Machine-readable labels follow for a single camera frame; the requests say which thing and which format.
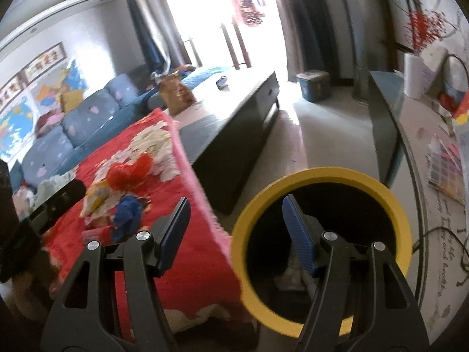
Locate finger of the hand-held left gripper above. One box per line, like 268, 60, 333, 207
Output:
30, 180, 87, 234

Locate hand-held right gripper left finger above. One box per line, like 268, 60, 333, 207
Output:
40, 197, 192, 352

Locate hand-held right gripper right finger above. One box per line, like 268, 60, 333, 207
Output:
282, 194, 431, 352

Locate pink-purple foil wrapper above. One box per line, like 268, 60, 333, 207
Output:
81, 226, 111, 243

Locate yellow trash bin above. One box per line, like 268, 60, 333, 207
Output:
230, 166, 413, 339

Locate blue wrapper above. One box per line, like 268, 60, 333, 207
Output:
111, 194, 148, 232

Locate light green cloth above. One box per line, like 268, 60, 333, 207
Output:
34, 174, 80, 207

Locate red floral blanket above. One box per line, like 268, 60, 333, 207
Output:
40, 108, 258, 342

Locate stuffed toy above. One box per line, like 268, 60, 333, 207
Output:
12, 186, 38, 214

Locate pile of clothes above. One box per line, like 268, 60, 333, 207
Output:
34, 111, 65, 139

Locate world map poster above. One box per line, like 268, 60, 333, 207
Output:
0, 94, 42, 163

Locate blue patterned sofa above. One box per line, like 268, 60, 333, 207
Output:
9, 64, 236, 192

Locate dark wooden coffee table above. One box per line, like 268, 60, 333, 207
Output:
171, 67, 281, 216

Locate yellow pillow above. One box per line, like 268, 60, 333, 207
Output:
60, 89, 84, 115

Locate framed calligraphy picture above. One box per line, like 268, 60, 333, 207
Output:
0, 75, 23, 113
23, 42, 65, 82

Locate country map poster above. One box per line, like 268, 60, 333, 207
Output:
34, 60, 89, 108

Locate brown paper bag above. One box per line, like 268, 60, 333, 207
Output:
159, 71, 197, 116

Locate television cabinet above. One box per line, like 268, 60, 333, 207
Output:
368, 69, 469, 318

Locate blue storage box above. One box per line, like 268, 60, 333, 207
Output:
295, 70, 331, 103

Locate colourful paint set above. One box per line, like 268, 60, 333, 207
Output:
426, 135, 467, 205

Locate dark blue curtain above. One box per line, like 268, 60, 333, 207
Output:
124, 0, 170, 78

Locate white paper roll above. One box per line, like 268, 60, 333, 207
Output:
402, 53, 428, 100

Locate standing air conditioner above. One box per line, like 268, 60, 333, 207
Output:
344, 0, 375, 100

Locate red picture book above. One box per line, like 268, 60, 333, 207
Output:
452, 98, 469, 126

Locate grey curtain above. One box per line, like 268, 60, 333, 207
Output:
278, 0, 342, 82

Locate glass balcony door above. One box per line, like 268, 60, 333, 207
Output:
146, 0, 287, 71

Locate white leaning board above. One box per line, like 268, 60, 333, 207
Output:
421, 45, 450, 98

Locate red berry branches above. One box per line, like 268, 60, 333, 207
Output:
406, 8, 446, 54

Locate black ring stand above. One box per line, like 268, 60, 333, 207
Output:
441, 53, 469, 100

